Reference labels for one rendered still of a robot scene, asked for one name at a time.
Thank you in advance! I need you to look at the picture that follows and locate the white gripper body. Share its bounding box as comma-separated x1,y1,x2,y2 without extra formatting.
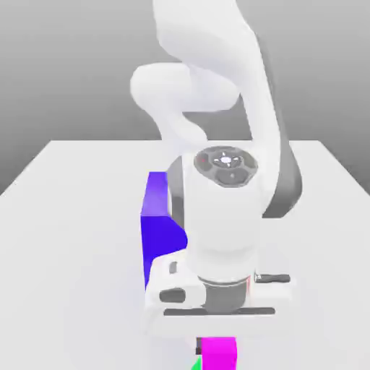
142,304,293,340

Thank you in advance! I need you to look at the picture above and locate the small magenta cube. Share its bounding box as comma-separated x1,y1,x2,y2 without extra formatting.
195,336,238,370

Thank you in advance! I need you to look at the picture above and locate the large blue box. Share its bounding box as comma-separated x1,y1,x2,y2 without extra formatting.
139,171,189,291

